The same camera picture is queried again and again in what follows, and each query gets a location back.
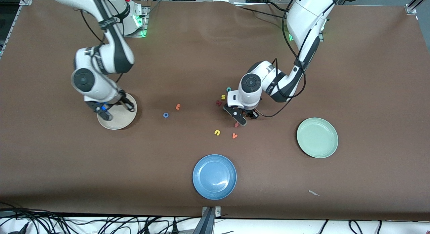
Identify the blue plate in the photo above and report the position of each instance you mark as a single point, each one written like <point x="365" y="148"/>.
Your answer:
<point x="214" y="177"/>

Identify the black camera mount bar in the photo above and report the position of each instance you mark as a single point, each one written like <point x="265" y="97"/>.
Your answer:
<point x="205" y="224"/>

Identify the pale green plate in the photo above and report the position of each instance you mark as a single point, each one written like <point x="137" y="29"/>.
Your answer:
<point x="317" y="138"/>

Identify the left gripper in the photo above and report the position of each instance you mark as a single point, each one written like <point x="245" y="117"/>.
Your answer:
<point x="251" y="112"/>

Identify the silver metal bracket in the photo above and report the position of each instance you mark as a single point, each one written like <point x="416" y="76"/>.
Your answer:
<point x="218" y="212"/>

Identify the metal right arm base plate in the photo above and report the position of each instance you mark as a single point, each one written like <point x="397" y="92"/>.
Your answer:
<point x="146" y="17"/>

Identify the beige brown plate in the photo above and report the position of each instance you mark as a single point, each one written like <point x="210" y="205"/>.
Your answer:
<point x="117" y="121"/>

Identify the white paper scrap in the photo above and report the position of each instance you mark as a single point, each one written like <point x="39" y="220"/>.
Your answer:
<point x="313" y="192"/>

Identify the aluminium table frame corner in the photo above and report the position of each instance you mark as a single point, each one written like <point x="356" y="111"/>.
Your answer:
<point x="25" y="0"/>
<point x="412" y="5"/>

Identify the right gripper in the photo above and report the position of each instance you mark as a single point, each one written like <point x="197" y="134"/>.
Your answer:
<point x="121" y="100"/>

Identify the black power plug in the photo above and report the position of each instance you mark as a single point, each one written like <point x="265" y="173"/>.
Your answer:
<point x="174" y="227"/>

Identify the brown paper table cover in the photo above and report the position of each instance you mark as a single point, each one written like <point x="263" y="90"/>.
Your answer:
<point x="100" y="180"/>

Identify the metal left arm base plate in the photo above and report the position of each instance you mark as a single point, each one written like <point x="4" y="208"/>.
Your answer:
<point x="322" y="39"/>

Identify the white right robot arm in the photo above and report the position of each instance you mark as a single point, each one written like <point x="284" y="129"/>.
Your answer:
<point x="97" y="89"/>

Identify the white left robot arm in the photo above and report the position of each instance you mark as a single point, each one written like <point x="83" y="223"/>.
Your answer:
<point x="309" y="12"/>

